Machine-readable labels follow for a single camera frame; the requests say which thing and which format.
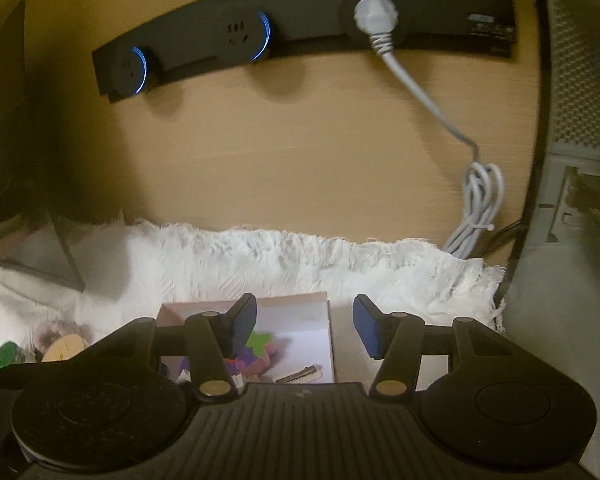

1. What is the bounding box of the white fringed table cloth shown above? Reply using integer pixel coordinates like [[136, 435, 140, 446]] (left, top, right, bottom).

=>
[[0, 220, 504, 384]]

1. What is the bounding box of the lilac fuzzy scrunchie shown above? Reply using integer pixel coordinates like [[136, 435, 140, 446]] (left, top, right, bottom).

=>
[[32, 320, 90, 354]]

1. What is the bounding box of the pink cardboard box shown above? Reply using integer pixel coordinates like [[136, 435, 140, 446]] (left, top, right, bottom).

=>
[[156, 292, 335, 390]]

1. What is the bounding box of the purple felt eggplant sponge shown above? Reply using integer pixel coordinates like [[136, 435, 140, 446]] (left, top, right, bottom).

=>
[[179, 328, 294, 380]]

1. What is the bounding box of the black power strip track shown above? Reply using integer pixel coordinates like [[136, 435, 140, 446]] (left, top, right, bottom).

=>
[[92, 0, 518, 102]]

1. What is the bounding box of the tan lid clear jar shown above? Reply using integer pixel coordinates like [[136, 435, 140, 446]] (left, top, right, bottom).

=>
[[42, 334, 88, 363]]

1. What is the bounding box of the white power plug cable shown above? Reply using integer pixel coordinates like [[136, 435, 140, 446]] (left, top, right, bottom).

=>
[[352, 0, 506, 260]]

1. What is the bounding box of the grey mesh appliance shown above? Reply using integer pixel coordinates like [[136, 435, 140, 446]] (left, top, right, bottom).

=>
[[500, 0, 600, 478]]

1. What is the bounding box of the metal hair clip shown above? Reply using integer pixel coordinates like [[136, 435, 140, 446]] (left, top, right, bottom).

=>
[[274, 364, 323, 385]]

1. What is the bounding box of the black monitor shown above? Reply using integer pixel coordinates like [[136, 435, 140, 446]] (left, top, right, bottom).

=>
[[0, 1, 85, 292]]

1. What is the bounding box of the green lid glass jar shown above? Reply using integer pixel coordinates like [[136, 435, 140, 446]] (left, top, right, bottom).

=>
[[0, 341, 28, 370]]

